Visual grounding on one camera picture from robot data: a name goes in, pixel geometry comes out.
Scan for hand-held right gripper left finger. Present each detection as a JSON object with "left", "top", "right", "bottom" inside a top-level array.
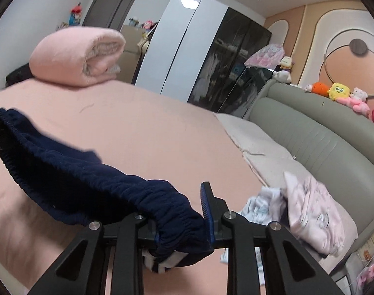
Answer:
[{"left": 30, "top": 213, "right": 157, "bottom": 295}]

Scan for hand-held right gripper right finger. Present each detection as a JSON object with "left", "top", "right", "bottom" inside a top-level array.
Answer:
[{"left": 200, "top": 181, "right": 345, "bottom": 295}]

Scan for navy blue pants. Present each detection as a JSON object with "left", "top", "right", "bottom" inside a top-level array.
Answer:
[{"left": 0, "top": 107, "right": 215, "bottom": 275}]

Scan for white patterned garment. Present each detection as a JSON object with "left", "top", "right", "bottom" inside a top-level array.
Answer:
[{"left": 221, "top": 186, "right": 287, "bottom": 286}]

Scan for dark cloth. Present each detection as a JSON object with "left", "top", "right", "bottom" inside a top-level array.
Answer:
[{"left": 5, "top": 63, "right": 37, "bottom": 87}]

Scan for beige blanket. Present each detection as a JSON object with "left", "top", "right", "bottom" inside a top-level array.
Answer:
[{"left": 215, "top": 113, "right": 358, "bottom": 254}]

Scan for rolled pink blanket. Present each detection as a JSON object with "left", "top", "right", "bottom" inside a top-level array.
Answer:
[{"left": 30, "top": 26, "right": 126, "bottom": 87}]

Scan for light pink garment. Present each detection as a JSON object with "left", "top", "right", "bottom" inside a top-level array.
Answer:
[{"left": 282, "top": 170, "right": 346, "bottom": 257}]

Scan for pink bed sheet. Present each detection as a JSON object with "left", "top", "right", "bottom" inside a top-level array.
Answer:
[{"left": 0, "top": 78, "right": 267, "bottom": 295}]

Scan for grey padded headboard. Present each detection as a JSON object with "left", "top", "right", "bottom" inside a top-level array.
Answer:
[{"left": 242, "top": 78, "right": 374, "bottom": 280}]

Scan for red and blue plush toy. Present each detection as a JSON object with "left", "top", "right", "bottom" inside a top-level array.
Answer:
[{"left": 69, "top": 2, "right": 83, "bottom": 27}]

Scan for black glass wardrobe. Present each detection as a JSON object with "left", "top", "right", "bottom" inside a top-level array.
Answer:
[{"left": 187, "top": 8, "right": 272, "bottom": 119}]

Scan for beige cabinet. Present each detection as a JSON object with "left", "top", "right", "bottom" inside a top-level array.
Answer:
[{"left": 118, "top": 25, "right": 151, "bottom": 83}]

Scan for white wardrobe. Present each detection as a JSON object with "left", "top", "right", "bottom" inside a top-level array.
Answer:
[{"left": 135, "top": 0, "right": 229, "bottom": 103}]

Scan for dark brown door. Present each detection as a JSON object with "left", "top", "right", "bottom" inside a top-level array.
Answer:
[{"left": 82, "top": 0, "right": 141, "bottom": 31}]

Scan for pink printed cloth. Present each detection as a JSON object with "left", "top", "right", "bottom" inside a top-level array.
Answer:
[{"left": 244, "top": 44, "right": 286, "bottom": 68}]

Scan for orange carrot plush toy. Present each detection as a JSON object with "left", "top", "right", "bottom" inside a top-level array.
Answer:
[{"left": 304, "top": 82, "right": 330, "bottom": 95}]

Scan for yellow and white plush toy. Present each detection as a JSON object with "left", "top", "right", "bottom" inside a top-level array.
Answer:
[{"left": 279, "top": 56, "right": 295, "bottom": 70}]

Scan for pink printed bag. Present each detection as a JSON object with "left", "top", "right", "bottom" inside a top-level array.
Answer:
[{"left": 356, "top": 234, "right": 374, "bottom": 289}]

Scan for yellow sponge plush toy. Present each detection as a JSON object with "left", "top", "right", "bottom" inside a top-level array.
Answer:
[{"left": 327, "top": 83, "right": 355, "bottom": 100}]

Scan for pink rabbit plush toy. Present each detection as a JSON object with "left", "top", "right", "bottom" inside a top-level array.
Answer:
[{"left": 336, "top": 97, "right": 370, "bottom": 117}]

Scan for white cat plush toy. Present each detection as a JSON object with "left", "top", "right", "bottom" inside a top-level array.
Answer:
[{"left": 350, "top": 87, "right": 368, "bottom": 103}]

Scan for grey round wall disc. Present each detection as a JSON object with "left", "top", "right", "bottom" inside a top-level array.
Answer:
[{"left": 350, "top": 38, "right": 370, "bottom": 56}]

